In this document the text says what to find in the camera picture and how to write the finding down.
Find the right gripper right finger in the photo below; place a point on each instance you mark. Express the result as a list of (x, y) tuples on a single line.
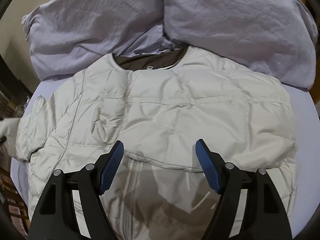
[(264, 216)]

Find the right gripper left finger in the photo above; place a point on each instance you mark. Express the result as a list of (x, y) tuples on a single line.
[(54, 216)]

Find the lavender pillow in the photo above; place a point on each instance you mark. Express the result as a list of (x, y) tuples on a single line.
[(274, 37), (66, 36)]

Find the cream white puffer jacket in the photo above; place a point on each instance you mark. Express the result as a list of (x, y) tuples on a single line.
[(159, 191)]

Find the left lavender pillow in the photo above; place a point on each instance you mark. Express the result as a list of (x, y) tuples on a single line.
[(66, 36)]

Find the right lavender pillow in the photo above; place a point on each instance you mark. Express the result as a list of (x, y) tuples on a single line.
[(274, 37)]

